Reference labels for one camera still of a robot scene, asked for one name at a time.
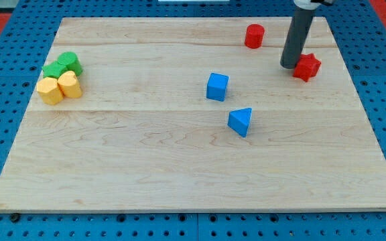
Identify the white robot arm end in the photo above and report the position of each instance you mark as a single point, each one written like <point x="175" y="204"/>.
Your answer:
<point x="312" y="4"/>

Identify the blue cube block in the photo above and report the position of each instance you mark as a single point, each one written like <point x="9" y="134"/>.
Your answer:
<point x="216" y="87"/>

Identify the red star block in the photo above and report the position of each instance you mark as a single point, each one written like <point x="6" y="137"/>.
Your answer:
<point x="307" y="67"/>

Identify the green star block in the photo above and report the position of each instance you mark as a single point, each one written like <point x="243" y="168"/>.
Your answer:
<point x="54" y="70"/>

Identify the blue triangular prism block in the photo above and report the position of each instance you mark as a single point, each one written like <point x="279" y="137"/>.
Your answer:
<point x="239" y="121"/>

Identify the light wooden board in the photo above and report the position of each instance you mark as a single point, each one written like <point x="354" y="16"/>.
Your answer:
<point x="144" y="138"/>

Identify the red cylinder block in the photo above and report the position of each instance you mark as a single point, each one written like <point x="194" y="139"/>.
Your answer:
<point x="254" y="36"/>

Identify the yellow heart block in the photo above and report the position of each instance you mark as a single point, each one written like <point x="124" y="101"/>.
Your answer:
<point x="69" y="85"/>

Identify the green cylinder block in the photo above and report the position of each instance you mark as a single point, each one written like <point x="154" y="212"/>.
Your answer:
<point x="71" y="61"/>

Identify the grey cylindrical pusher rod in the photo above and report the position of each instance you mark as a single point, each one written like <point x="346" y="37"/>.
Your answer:
<point x="296" y="37"/>

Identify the yellow hexagon block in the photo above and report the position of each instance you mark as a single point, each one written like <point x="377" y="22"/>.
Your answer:
<point x="49" y="91"/>

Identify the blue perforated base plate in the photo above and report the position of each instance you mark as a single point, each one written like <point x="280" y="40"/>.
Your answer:
<point x="25" y="42"/>

